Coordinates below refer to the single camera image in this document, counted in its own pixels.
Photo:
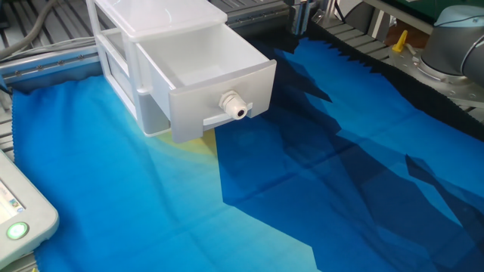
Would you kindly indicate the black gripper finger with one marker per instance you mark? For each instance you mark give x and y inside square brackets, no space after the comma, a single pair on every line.
[307,19]
[294,17]

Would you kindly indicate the white plastic drawer with knob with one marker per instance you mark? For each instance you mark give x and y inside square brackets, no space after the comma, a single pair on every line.
[196,102]

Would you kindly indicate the white plastic drawer cabinet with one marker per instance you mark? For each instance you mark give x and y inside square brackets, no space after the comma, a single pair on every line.
[159,15]

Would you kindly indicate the yellow plastic wedge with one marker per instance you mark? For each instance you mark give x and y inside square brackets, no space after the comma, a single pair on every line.
[400,43]

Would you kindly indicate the blue mountain print cloth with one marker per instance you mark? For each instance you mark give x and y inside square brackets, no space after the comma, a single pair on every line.
[113,189]

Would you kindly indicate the grey teach pendant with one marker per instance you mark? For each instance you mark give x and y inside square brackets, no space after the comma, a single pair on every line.
[30,211]

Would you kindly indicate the grey frame beam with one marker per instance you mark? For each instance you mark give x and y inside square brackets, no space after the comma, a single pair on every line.
[401,15]

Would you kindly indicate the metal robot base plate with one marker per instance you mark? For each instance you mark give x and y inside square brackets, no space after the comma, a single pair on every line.
[435,81]

